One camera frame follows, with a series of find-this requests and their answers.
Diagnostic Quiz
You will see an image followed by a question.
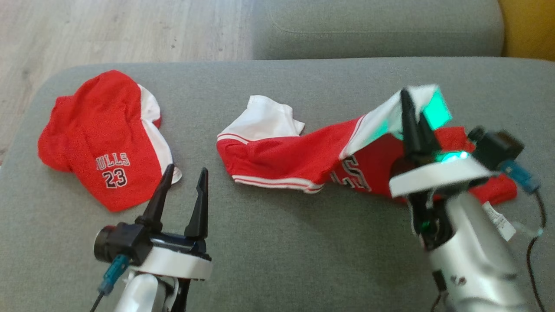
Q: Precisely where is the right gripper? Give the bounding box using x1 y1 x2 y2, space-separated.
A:
389 88 496 199

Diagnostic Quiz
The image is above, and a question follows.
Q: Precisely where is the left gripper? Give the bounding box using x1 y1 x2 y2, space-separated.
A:
130 163 213 281

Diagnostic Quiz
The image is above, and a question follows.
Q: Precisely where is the red and white jersey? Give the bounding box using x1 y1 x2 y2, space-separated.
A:
38 69 183 213
216 84 519 241

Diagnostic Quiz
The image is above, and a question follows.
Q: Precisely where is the large grey sofa seat cushion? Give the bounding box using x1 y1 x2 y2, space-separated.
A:
0 57 555 312

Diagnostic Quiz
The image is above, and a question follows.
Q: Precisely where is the wide yellow sofa backrest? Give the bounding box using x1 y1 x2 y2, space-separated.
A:
498 0 555 61

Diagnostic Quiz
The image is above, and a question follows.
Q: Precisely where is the left arm cable teal plug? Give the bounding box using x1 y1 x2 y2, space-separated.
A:
90 253 131 312

